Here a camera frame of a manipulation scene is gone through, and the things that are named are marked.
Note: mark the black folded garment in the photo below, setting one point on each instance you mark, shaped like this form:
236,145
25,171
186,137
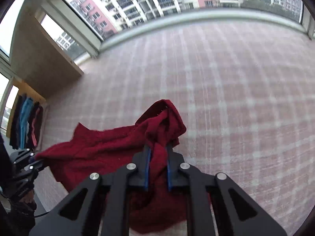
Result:
14,125

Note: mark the wooden headboard panel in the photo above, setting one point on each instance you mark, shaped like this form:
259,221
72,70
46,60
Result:
37,60

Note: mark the dark red garment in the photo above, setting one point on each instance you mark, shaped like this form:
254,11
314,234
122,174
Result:
106,151

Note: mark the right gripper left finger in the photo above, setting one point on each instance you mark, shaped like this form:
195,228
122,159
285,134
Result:
99,205

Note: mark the plaid bed sheet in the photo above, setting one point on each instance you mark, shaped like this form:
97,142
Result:
244,90

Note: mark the pink folded garment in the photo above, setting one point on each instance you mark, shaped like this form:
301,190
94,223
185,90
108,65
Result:
36,127

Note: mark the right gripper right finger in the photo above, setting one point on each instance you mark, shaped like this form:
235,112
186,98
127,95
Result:
216,205

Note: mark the blue folded garment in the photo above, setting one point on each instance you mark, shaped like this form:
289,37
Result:
24,116

